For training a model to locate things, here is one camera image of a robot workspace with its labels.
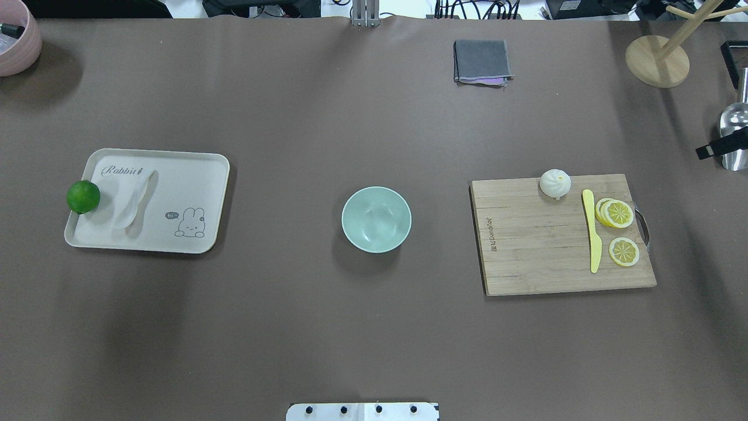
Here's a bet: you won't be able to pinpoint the green lime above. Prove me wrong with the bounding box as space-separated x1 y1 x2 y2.
66 180 101 214

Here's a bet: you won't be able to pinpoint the pink bowl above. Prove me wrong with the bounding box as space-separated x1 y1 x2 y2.
1 1 42 77

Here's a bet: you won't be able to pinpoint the wooden mug tree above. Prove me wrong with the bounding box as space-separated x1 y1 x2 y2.
625 1 747 88

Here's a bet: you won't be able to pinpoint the grey folded cloth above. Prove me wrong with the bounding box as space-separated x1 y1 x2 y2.
452 39 515 87

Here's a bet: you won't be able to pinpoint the aluminium frame post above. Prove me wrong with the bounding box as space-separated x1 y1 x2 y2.
350 0 381 27

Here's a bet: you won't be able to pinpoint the wooden cutting board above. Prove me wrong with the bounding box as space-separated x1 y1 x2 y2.
470 174 657 296

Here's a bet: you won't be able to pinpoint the steel scoop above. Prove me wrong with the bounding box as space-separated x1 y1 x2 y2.
719 68 747 171

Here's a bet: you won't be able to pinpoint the stacked lemon slices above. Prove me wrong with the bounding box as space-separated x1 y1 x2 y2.
595 198 635 229

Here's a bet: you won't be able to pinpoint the yellow plastic knife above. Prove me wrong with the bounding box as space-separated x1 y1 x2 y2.
581 189 602 274

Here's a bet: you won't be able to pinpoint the white steamed bun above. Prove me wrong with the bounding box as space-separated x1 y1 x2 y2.
539 170 573 200

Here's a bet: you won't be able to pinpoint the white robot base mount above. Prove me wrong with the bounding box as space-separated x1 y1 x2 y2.
285 402 441 420

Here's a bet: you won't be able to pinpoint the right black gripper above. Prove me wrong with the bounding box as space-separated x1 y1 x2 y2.
695 127 747 160

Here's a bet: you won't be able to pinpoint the cream rabbit tray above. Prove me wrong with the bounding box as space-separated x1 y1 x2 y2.
64 147 231 254

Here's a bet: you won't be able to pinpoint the mint green bowl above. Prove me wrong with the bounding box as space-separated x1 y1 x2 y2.
340 186 413 254

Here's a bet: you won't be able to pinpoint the white ceramic spoon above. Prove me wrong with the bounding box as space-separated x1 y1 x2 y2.
114 170 157 231

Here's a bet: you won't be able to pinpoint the single lemon slice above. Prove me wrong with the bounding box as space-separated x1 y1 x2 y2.
608 237 640 267

